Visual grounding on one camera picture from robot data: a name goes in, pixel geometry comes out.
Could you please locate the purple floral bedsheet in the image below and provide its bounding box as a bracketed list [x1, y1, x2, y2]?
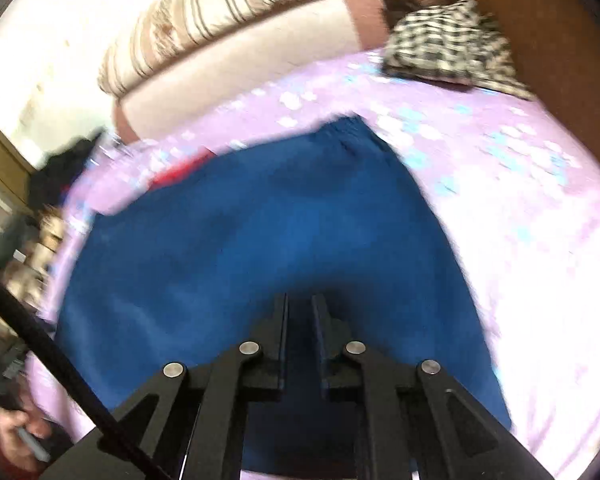
[25, 45, 600, 480]

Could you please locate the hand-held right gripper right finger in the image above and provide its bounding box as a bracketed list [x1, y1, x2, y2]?
[310, 292, 556, 480]

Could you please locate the brown woven sofa backrest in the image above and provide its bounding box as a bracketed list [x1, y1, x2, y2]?
[402, 0, 600, 181]

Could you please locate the black and white checkered cloth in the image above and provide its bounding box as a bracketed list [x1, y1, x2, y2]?
[382, 0, 536, 101]

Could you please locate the red cloth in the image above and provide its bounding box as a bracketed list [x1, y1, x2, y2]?
[152, 152, 217, 190]

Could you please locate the black cable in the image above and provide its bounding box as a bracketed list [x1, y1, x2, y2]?
[0, 277, 173, 480]

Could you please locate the black cloth pile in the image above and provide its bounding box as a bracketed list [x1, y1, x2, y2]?
[35, 127, 112, 206]

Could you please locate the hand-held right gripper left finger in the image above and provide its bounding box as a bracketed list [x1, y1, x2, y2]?
[62, 292, 290, 480]

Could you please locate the dark blue jacket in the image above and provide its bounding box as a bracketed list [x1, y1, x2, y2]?
[55, 115, 513, 473]

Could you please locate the striped beige pillow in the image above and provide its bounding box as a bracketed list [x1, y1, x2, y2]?
[97, 0, 372, 97]

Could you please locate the person's left hand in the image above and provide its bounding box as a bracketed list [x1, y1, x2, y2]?
[0, 404, 52, 472]

